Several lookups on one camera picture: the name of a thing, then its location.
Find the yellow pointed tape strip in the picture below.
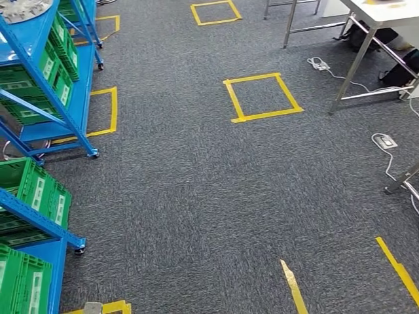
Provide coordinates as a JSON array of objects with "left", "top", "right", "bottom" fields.
[{"left": 279, "top": 259, "right": 309, "bottom": 314}]

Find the steel table frame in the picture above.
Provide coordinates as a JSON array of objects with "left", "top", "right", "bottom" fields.
[{"left": 263, "top": 0, "right": 350, "bottom": 49}]

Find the white table with steel legs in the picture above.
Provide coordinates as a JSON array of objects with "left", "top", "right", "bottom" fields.
[{"left": 328, "top": 0, "right": 419, "bottom": 116}]

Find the white floor cable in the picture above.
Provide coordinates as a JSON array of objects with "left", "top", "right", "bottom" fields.
[{"left": 371, "top": 132, "right": 419, "bottom": 217}]

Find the yellow floor tape strip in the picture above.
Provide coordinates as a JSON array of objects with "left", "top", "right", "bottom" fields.
[{"left": 375, "top": 235, "right": 419, "bottom": 309}]

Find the blue metal shelf rack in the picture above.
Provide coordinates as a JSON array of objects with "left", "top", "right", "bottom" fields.
[
  {"left": 58, "top": 0, "right": 105, "bottom": 71},
  {"left": 0, "top": 187, "right": 87, "bottom": 314},
  {"left": 0, "top": 0, "right": 100, "bottom": 167}
]

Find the white power strip cable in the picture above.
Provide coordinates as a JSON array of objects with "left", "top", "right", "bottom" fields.
[{"left": 327, "top": 68, "right": 419, "bottom": 118}]

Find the yellow floor tape square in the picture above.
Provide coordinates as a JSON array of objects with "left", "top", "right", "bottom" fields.
[
  {"left": 63, "top": 300, "right": 132, "bottom": 314},
  {"left": 190, "top": 0, "right": 242, "bottom": 26},
  {"left": 70, "top": 14, "right": 121, "bottom": 47},
  {"left": 223, "top": 72, "right": 304, "bottom": 124}
]

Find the metal floor socket plate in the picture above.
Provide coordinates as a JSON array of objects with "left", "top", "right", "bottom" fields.
[{"left": 376, "top": 133, "right": 399, "bottom": 151}]

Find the yellow table tape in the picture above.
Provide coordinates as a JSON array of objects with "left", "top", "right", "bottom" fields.
[{"left": 363, "top": 0, "right": 407, "bottom": 9}]

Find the white power strip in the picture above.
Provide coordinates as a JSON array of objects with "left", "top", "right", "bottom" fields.
[{"left": 307, "top": 56, "right": 331, "bottom": 72}]

